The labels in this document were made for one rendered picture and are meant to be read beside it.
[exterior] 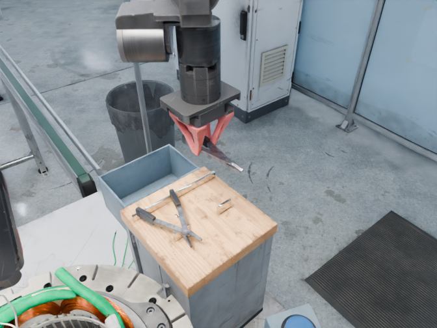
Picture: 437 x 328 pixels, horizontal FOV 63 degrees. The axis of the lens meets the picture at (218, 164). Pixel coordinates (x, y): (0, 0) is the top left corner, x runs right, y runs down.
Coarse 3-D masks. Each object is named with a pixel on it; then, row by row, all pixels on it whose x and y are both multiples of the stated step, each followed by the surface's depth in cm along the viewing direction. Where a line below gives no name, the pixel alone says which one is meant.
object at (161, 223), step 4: (156, 220) 57; (160, 220) 57; (156, 224) 57; (160, 224) 57; (164, 224) 57; (168, 224) 57; (168, 228) 57; (172, 228) 56; (176, 228) 56; (180, 228) 56; (180, 232) 56
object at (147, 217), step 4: (136, 208) 59; (140, 208) 59; (136, 212) 59; (140, 212) 58; (144, 212) 58; (148, 212) 58; (140, 216) 59; (144, 216) 58; (148, 216) 57; (152, 216) 57; (144, 220) 59; (148, 220) 58; (152, 220) 57; (152, 224) 58
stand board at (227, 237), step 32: (160, 192) 66; (192, 192) 66; (224, 192) 66; (128, 224) 61; (192, 224) 60; (224, 224) 60; (256, 224) 60; (160, 256) 55; (192, 256) 55; (224, 256) 55; (192, 288) 52
